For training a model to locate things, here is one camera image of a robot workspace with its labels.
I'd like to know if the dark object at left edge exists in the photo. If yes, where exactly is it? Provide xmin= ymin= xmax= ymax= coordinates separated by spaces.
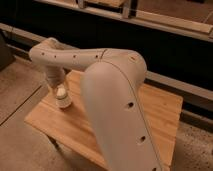
xmin=0 ymin=29 xmax=15 ymax=71

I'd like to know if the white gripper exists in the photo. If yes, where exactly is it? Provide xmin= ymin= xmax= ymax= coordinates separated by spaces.
xmin=44 ymin=66 xmax=66 ymax=89

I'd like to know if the wooden table board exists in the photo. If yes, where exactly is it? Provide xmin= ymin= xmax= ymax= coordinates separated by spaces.
xmin=25 ymin=71 xmax=183 ymax=171

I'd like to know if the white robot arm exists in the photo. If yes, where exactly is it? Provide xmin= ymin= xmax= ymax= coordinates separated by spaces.
xmin=29 ymin=37 xmax=164 ymax=171

